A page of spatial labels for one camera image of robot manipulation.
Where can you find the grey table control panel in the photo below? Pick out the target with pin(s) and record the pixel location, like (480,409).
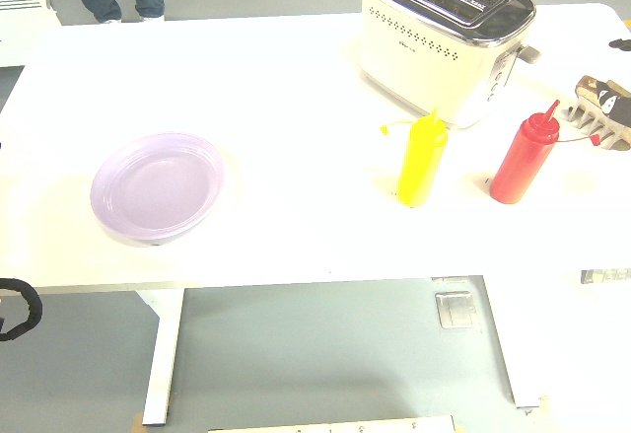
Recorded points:
(606,276)

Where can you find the white table leg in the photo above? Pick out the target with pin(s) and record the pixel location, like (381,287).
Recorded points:
(512,354)
(165,354)

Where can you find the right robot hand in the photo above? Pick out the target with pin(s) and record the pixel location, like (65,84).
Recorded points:
(616,100)

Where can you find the brown-crusted bread slice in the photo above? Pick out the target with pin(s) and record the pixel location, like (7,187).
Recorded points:
(589,87)

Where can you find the cream and chrome toaster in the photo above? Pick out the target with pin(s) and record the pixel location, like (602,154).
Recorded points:
(419,58)

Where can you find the purple round plate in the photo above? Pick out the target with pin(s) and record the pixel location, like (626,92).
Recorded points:
(158,191)

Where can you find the red squeeze bottle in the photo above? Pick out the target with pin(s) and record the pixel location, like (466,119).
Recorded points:
(522,162)

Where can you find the white slatted cart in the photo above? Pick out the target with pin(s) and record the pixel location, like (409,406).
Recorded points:
(24,23)

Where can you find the silver metal toast rack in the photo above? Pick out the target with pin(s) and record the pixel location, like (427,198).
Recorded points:
(586,120)

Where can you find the metal floor outlet cover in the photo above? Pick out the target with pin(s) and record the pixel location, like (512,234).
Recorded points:
(457,310)

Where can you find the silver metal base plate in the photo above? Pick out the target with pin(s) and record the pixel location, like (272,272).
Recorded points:
(330,425)

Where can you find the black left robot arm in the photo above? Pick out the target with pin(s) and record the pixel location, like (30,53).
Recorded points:
(32,305)

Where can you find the yellow squeeze bottle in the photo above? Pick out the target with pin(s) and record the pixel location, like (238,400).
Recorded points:
(419,166)

